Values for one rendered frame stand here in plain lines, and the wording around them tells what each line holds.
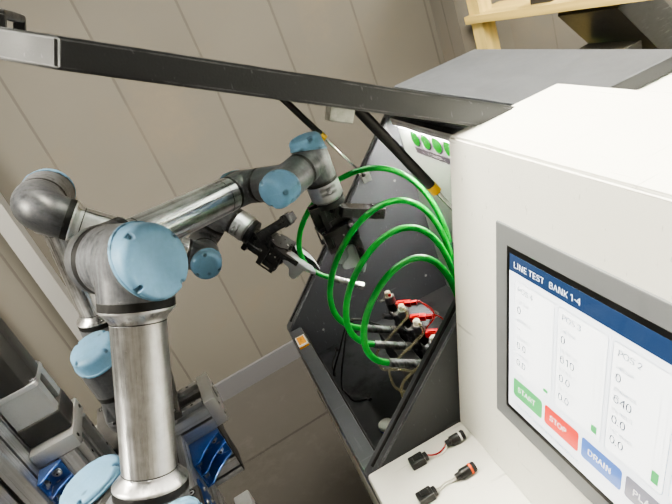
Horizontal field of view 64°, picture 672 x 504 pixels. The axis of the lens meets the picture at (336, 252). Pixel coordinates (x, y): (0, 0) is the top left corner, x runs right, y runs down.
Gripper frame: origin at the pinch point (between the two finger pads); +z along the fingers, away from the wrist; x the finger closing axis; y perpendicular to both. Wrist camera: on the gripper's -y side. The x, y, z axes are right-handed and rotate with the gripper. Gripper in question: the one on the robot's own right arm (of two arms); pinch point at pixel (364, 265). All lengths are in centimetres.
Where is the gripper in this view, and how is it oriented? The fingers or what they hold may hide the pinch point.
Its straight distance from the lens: 132.4
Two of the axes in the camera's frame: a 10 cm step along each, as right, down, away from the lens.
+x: 3.3, 3.4, -8.8
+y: -8.8, 4.5, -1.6
